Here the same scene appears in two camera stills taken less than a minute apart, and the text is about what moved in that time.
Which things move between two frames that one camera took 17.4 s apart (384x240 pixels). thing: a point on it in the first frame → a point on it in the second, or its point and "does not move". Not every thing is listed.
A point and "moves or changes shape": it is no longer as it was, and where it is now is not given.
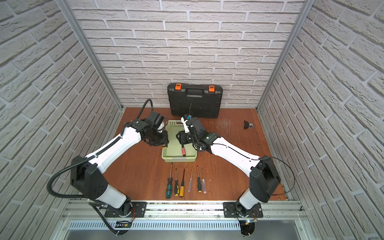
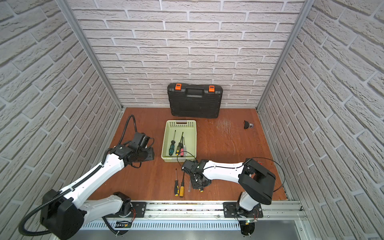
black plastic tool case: [205, 100] does not move
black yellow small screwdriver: [176, 187] does not move
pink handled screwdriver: [183, 150] does not move
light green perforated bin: [173, 152] does not move
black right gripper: [182, 138] → [195, 186]
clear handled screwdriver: [203, 183] moves or changes shape
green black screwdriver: [169, 185] → [172, 147]
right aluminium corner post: [307, 7] does not move
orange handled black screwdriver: [182, 187] does not move
